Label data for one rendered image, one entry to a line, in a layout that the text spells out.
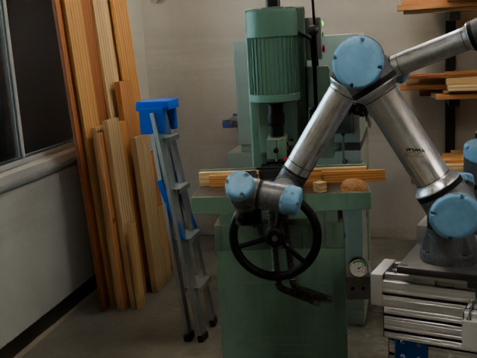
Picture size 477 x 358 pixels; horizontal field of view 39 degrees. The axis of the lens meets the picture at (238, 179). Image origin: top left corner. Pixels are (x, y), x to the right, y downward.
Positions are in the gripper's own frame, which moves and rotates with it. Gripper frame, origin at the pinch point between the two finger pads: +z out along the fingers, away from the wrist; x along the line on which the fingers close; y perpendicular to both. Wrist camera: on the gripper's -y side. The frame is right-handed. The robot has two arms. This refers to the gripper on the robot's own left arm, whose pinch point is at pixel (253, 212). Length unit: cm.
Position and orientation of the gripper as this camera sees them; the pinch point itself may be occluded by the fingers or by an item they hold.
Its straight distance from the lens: 201.8
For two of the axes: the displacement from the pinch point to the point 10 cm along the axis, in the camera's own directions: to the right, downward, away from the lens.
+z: 1.3, 3.1, 9.4
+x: 9.9, -0.4, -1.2
